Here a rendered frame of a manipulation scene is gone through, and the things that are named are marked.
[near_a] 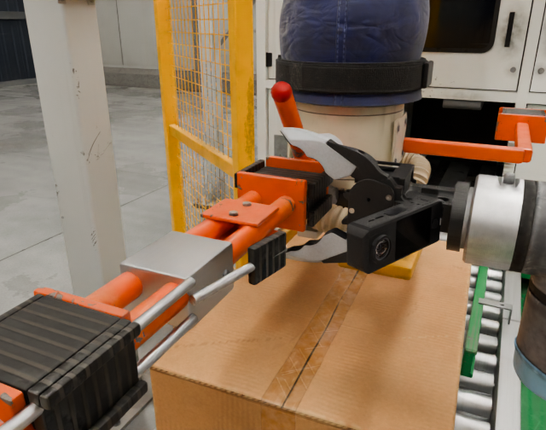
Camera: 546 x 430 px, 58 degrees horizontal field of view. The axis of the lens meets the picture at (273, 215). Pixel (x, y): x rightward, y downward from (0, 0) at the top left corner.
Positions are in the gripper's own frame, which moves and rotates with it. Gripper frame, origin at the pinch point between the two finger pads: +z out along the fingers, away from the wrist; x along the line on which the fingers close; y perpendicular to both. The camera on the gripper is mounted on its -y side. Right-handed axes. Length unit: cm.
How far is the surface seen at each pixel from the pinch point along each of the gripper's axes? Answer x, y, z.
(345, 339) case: -26.0, 12.6, -5.9
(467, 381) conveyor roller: -68, 65, -25
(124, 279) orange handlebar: 0.8, -23.5, 1.7
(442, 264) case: -26, 44, -16
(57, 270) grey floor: -121, 137, 206
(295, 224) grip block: -2.3, -1.6, -3.1
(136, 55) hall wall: -54, 891, 750
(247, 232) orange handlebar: 0.7, -11.9, -2.5
